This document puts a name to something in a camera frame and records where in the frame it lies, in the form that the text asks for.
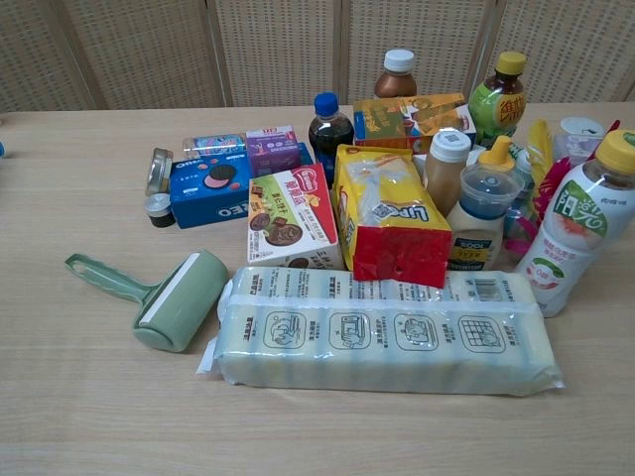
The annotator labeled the white red chocolate cookie box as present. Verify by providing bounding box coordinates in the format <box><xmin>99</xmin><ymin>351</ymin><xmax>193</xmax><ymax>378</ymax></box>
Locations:
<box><xmin>246</xmin><ymin>162</ymin><xmax>346</xmax><ymax>270</ymax></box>

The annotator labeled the yellow red tea bag pack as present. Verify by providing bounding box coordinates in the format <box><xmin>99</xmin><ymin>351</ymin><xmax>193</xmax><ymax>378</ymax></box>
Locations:
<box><xmin>330</xmin><ymin>143</ymin><xmax>453</xmax><ymax>290</ymax></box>

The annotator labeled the small purple box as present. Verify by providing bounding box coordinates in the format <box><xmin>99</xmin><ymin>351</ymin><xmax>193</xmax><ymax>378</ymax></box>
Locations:
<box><xmin>245</xmin><ymin>124</ymin><xmax>303</xmax><ymax>179</ymax></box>

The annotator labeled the cola bottle blue cap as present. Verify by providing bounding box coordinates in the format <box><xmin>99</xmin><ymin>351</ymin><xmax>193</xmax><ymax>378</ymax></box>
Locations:
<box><xmin>308</xmin><ymin>92</ymin><xmax>356</xmax><ymax>176</ymax></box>

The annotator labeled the clear plastic cookie tray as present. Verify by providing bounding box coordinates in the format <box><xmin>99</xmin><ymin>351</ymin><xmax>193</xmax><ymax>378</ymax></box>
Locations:
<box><xmin>195</xmin><ymin>266</ymin><xmax>567</xmax><ymax>398</ymax></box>

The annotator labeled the blue Oreo cookie box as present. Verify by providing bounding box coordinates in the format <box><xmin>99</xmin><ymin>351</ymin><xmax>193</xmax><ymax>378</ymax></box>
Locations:
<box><xmin>169</xmin><ymin>143</ymin><xmax>315</xmax><ymax>230</ymax></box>

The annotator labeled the orange yellow snack box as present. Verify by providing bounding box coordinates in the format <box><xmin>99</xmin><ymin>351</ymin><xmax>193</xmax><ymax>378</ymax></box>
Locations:
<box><xmin>352</xmin><ymin>92</ymin><xmax>477</xmax><ymax>155</ymax></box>

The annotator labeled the clear mini Oreo tube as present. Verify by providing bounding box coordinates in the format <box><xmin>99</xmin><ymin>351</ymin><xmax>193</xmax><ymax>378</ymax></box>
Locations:
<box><xmin>182</xmin><ymin>131</ymin><xmax>249</xmax><ymax>161</ymax></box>

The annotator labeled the milk tea bottle white cap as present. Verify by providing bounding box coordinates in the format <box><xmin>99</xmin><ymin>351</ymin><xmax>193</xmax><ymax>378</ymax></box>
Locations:
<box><xmin>424</xmin><ymin>129</ymin><xmax>472</xmax><ymax>217</ymax></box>

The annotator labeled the small black jar silver lid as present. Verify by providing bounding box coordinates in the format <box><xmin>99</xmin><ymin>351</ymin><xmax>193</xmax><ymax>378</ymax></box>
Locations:
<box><xmin>144</xmin><ymin>192</ymin><xmax>178</xmax><ymax>230</ymax></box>

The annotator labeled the salad dressing bottle yellow nozzle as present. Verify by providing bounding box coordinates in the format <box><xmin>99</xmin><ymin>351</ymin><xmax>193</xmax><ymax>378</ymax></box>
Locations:
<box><xmin>444</xmin><ymin>134</ymin><xmax>526</xmax><ymax>272</ymax></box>

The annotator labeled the small glass jar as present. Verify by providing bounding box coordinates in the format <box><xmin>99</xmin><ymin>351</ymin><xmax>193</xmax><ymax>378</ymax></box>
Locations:
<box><xmin>144</xmin><ymin>147</ymin><xmax>175</xmax><ymax>197</ymax></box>

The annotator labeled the brown drink bottle white cap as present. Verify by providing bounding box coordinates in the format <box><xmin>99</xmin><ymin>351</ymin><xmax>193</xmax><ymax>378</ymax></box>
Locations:
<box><xmin>372</xmin><ymin>48</ymin><xmax>419</xmax><ymax>99</ymax></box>

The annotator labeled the woven wicker folding screen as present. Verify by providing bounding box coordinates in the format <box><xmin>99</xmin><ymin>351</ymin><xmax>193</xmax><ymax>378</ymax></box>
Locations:
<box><xmin>0</xmin><ymin>0</ymin><xmax>635</xmax><ymax>114</ymax></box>

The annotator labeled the small clear bottle white cap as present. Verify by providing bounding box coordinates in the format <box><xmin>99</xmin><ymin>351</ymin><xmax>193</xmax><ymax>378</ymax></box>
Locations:
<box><xmin>513</xmin><ymin>148</ymin><xmax>538</xmax><ymax>212</ymax></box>

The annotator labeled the green tea bottle yellow cap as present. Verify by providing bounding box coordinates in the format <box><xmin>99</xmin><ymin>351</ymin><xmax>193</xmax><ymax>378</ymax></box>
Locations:
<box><xmin>468</xmin><ymin>51</ymin><xmax>527</xmax><ymax>150</ymax></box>

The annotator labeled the white peach drink bottle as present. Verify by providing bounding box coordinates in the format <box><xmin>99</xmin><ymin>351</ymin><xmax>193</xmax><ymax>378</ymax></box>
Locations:
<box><xmin>513</xmin><ymin>129</ymin><xmax>635</xmax><ymax>318</ymax></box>

